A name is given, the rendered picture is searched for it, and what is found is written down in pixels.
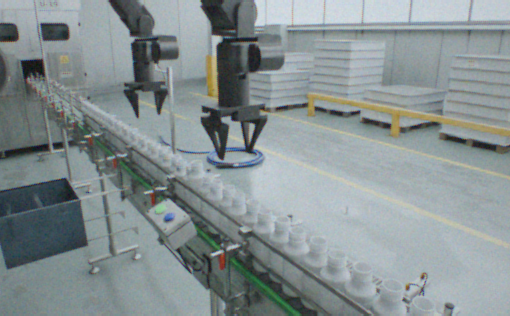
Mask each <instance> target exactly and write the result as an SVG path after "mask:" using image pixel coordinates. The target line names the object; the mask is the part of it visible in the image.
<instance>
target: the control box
mask: <svg viewBox="0 0 510 316"><path fill-rule="evenodd" d="M160 205H165V206H166V208H165V210H163V212H161V213H157V212H156V207H158V206H160ZM156 207H153V208H151V209H150V210H149V211H147V212H146V213H145V214H146V216H147V217H148V219H149V221H150V222H151V226H152V227H153V228H154V230H155V231H156V232H157V233H158V235H160V236H161V237H162V238H163V240H164V241H165V243H167V244H168V245H169V246H170V247H171V248H172V249H173V250H176V249H177V250H178V251H179V254H180V257H181V259H182V261H183V263H184V264H183V263H182V262H181V261H180V259H179V257H177V256H176V255H175V254H174V253H173V251H172V250H171V249H170V248H169V247H168V246H167V245H166V244H165V243H164V245H165V246H166V248H167V249H168V250H169V251H170V252H171V253H172V254H173V256H174V257H176V259H177V260H178V261H179V262H180V263H181V264H182V265H183V267H184V268H185V269H186V270H187V271H188V272H189V273H190V274H192V271H191V270H190V268H189V266H188V264H187V263H186V261H185V259H184V257H183V256H182V254H181V252H180V249H179V246H182V247H183V248H184V249H185V250H186V251H187V252H188V253H190V254H191V255H192V256H193V257H194V258H195V259H196V260H197V261H198V262H199V263H200V267H201V268H202V270H203V271H204V272H205V273H206V274H207V275H209V261H208V260H207V259H205V258H204V257H202V256H201V254H200V257H199V256H198V255H197V254H196V253H195V252H194V251H193V250H192V249H191V248H190V247H189V246H188V245H186V244H185V243H186V242H187V241H188V240H190V239H191V238H192V237H194V236H196V235H197V231H196V230H195V228H194V226H193V224H192V221H191V219H190V217H189V216H188V215H187V214H185V212H184V211H183V210H182V209H180V208H178V207H177V205H175V204H174V203H173V202H172V201H171V200H169V199H166V200H163V202H161V203H160V204H158V205H156ZM168 213H174V214H175V217H174V218H173V219H172V220H171V221H165V220H164V216H165V214H168Z"/></svg>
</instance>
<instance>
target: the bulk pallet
mask: <svg viewBox="0 0 510 316"><path fill-rule="evenodd" d="M310 72H311V71H303V70H294V69H289V70H282V69H280V70H278V71H263V72H253V73H252V72H247V73H249V80H250V99H253V100H258V101H261V102H266V108H268V113H277V112H282V111H287V110H292V109H298V108H308V98H307V93H309V87H310V86H309V80H310V78H309V73H310ZM298 103H300V104H302V107H293V105H295V104H298ZM284 106H285V108H284V109H279V110H276V107H284Z"/></svg>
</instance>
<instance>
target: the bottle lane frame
mask: <svg viewBox="0 0 510 316"><path fill-rule="evenodd" d="M65 114H66V118H67V123H68V128H73V122H72V123H69V122H70V121H74V120H73V118H72V117H71V116H70V115H68V114H67V113H65ZM73 129H74V128H73ZM73 129H69V131H68V134H69V135H70V136H71V137H72V138H73V140H74V141H75V142H76V143H77V144H78V136H77V131H76V126H75V129H74V131H75V132H73ZM78 130H79V135H80V141H81V142H82V141H86V138H84V136H87V135H90V134H89V132H88V131H87V130H86V129H85V128H83V127H82V126H81V125H79V123H78ZM73 133H75V134H74V135H71V134H73ZM87 143H88V147H87ZM95 144H96V149H97V155H98V160H104V159H105V156H104V155H106V160H105V161H106V162H107V167H106V168H105V169H100V170H101V171H102V172H103V173H104V174H105V176H108V175H111V174H116V173H117V169H114V166H113V162H112V160H111V161H107V158H109V157H114V154H112V152H111V151H110V150H108V149H107V148H105V146H104V145H103V144H101V142H100V141H98V140H96V139H95ZM81 146H82V148H87V149H83V151H84V152H85V153H86V155H88V153H87V152H88V148H89V149H90V150H91V152H92V156H93V162H94V148H93V142H92V145H90V142H89V138H88V141H87V142H83V143H82V145H81ZM105 161H101V162H99V168H103V167H105ZM94 163H95V162H94ZM120 165H121V172H122V179H123V186H127V185H130V184H131V182H130V180H131V179H130V178H132V179H133V185H134V192H135V194H133V195H131V196H129V197H126V198H127V199H128V200H129V201H130V203H131V204H132V205H134V207H135V208H136V209H137V211H138V212H139V213H141V214H142V215H143V216H144V218H145V219H146V220H147V221H148V222H149V223H150V224H151V222H150V221H149V219H148V217H147V216H146V214H145V213H146V212H147V211H149V210H150V209H151V208H153V207H156V203H155V205H154V206H152V205H151V198H150V196H149V195H146V196H144V195H143V192H149V191H152V186H150V185H149V184H147V183H146V182H145V181H144V180H142V178H141V177H139V176H137V175H136V173H135V172H134V171H133V170H131V169H129V167H128V166H127V165H125V164H124V163H123V162H122V161H121V162H120ZM108 178H109V179H110V181H111V183H113V184H114V185H115V186H116V187H117V189H118V186H119V182H118V176H111V177H108ZM192 224H193V226H194V228H195V230H196V231H197V235H196V236H194V237H192V238H191V239H190V240H188V241H187V242H186V243H185V244H186V245H188V246H189V247H190V248H191V249H192V250H193V251H194V252H195V253H196V254H197V255H198V256H199V257H200V254H201V256H202V257H204V258H205V259H207V260H208V261H209V275H208V285H209V287H210V289H211V290H212V291H214V292H215V293H216V294H217V295H218V297H220V298H221V300H222V301H223V302H224V303H225V301H224V300H223V297H224V295H225V294H224V270H220V269H219V262H218V257H216V258H215V259H210V257H209V255H210V254H212V253H214V252H219V251H220V244H217V243H216V242H215V241H214V238H210V237H208V234H207V233H205V232H204V231H201V228H199V227H197V226H196V225H195V224H196V223H192ZM179 249H180V252H181V254H182V256H183V257H184V259H185V261H186V263H187V264H188V265H189V266H190V267H191V268H192V258H191V257H192V255H191V254H190V253H188V252H187V251H186V250H185V249H184V248H183V247H182V246H179ZM242 263H243V262H238V260H236V259H235V258H234V256H233V257H232V258H231V259H230V265H231V294H232V296H233V297H234V296H236V295H238V294H239V293H241V292H244V281H246V283H247V284H248V293H246V296H247V297H248V298H249V307H247V306H246V307H245V308H244V309H240V310H239V311H237V312H236V313H235V315H237V316H303V315H302V314H301V310H302V309H303V308H302V309H300V310H296V309H295V308H294V307H292V306H291V305H290V304H289V301H291V300H292V299H291V300H288V301H285V300H284V299H283V298H282V297H280V296H279V295H278V294H279V292H280V291H278V292H275V291H273V290H272V289H271V288H270V287H268V285H269V284H271V283H269V284H265V283H264V282H262V281H261V280H260V279H259V278H260V276H261V275H260V276H258V277H256V276H255V275H254V274H253V273H251V269H253V268H251V269H247V268H246V267H245V266H243V265H242ZM244 295H245V294H244ZM244 295H243V296H241V297H239V298H236V299H235V302H234V303H233V309H238V308H239V307H241V306H242V305H244Z"/></svg>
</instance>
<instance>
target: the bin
mask: <svg viewBox="0 0 510 316"><path fill-rule="evenodd" d="M111 176H118V175H117V173H116V174H111V175H108V176H100V177H95V178H91V179H88V180H83V181H79V182H70V181H69V179H68V178H67V177H62V178H58V179H54V180H50V181H42V182H38V183H33V184H29V185H24V186H16V187H12V188H8V189H4V190H0V245H1V252H2V255H3V258H4V261H5V265H6V268H7V270H8V269H11V268H16V267H19V266H21V265H25V264H29V263H32V262H35V261H38V260H43V259H46V258H48V257H51V256H57V255H59V254H62V253H64V252H70V251H72V250H76V249H78V248H81V247H87V246H88V242H91V241H93V240H96V239H99V238H102V237H108V236H110V235H113V234H116V233H119V232H125V231H127V230H130V229H132V230H133V231H134V232H135V233H137V234H138V226H136V227H135V226H133V227H131V228H127V229H125V230H122V231H119V232H114V233H110V234H108V235H105V236H102V237H97V238H93V239H91V240H87V236H86V227H85V222H89V221H91V220H95V219H98V218H101V217H107V216H110V215H113V214H117V213H119V214H120V215H121V216H122V217H123V218H125V211H121V212H114V213H112V214H108V215H105V216H101V217H96V218H92V219H90V220H86V221H84V216H83V211H82V206H81V202H82V200H85V199H89V198H93V197H96V196H99V197H100V196H103V195H106V194H111V193H114V192H118V191H124V190H129V189H132V188H133V193H135V192H134V185H131V186H130V187H127V188H125V189H124V190H119V189H116V190H108V191H105V192H101V193H97V194H94V195H90V196H83V197H79V195H78V193H77V192H76V190H75V189H74V188H73V185H76V184H80V183H83V182H92V181H96V180H100V179H104V178H108V177H111Z"/></svg>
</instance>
